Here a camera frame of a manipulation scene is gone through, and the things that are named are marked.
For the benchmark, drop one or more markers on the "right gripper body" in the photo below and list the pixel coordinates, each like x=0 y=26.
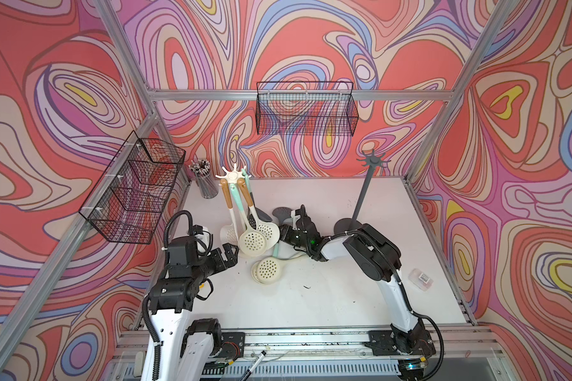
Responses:
x=293 y=237

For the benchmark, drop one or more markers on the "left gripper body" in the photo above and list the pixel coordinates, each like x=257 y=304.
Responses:
x=214 y=263

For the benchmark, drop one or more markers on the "grey slotted spoon mint handle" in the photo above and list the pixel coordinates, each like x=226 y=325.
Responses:
x=284 y=215

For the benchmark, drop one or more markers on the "cream skimmer wooden handle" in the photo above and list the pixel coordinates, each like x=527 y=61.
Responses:
x=269 y=230

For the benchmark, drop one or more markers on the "cream skimmer mint handle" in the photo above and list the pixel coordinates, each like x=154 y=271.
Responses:
x=251 y=241

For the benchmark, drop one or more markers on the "dark grey utensil rack stand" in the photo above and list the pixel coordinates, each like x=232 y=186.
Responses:
x=372 y=162

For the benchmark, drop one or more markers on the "cream slotted spoon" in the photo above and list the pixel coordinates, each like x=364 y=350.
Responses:
x=228 y=232

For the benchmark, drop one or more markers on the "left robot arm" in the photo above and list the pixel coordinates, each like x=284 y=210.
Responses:
x=181 y=347

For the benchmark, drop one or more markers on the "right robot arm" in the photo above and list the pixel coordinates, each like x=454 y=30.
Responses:
x=379 y=260

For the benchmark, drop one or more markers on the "cream skimmer on table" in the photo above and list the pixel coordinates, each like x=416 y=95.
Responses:
x=270 y=269

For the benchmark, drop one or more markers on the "cream utensil rack stand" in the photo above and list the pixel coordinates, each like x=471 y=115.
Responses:
x=235 y=177

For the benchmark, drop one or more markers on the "pen holder cup with pens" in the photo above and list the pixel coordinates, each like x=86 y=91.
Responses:
x=204 y=178

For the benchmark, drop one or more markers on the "black marker pen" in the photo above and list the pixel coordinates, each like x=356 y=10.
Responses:
x=254 y=366

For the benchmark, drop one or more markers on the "small clear plastic box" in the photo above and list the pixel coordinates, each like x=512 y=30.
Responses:
x=420 y=279

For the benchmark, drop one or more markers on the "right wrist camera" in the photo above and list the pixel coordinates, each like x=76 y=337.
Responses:
x=295 y=217

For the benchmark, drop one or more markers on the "black wire basket left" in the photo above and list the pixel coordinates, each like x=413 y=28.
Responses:
x=140 y=179

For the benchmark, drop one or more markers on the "black wire basket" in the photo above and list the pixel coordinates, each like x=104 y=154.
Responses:
x=140 y=179
x=306 y=108

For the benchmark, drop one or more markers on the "black wire basket back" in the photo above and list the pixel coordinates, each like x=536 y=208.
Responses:
x=306 y=108

